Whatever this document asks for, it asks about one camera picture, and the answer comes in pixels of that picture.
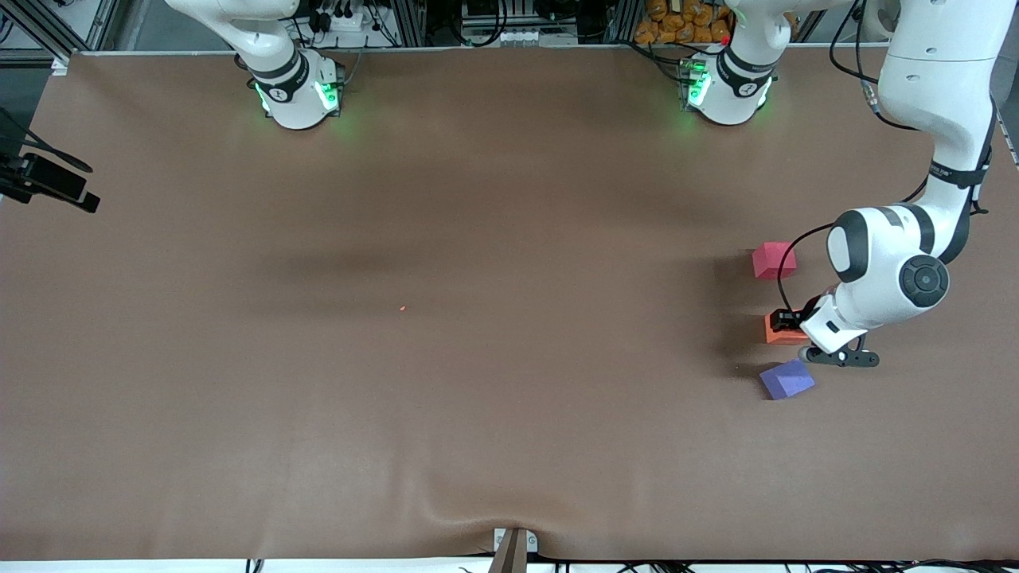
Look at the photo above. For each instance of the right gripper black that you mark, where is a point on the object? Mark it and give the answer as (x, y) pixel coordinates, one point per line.
(41, 177)

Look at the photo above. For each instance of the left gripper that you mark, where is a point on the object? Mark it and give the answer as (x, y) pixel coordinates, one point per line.
(797, 317)

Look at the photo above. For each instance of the orange foam block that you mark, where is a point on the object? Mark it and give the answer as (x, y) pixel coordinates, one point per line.
(784, 337)

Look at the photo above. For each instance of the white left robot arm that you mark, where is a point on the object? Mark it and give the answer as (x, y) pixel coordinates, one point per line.
(947, 79)

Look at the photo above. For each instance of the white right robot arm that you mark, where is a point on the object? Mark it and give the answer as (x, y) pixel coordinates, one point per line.
(294, 103)

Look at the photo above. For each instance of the purple foam block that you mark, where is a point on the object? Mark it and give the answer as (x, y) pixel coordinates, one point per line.
(786, 379)

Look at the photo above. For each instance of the red foam block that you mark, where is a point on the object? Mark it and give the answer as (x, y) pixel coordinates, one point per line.
(771, 260)

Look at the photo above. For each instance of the brown table mat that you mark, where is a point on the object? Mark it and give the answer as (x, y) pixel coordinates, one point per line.
(509, 438)

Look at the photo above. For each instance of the pile of orange bags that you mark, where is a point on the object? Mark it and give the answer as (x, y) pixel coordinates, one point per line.
(677, 24)

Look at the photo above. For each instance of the white power strip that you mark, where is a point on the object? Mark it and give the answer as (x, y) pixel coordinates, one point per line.
(344, 22)

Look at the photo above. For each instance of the white connector row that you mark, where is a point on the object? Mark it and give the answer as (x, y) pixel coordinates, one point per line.
(525, 36)

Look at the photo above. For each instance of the silver corner bracket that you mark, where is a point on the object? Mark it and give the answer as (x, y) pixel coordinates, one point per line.
(60, 66)

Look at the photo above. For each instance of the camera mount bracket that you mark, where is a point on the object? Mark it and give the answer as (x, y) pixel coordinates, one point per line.
(513, 549)

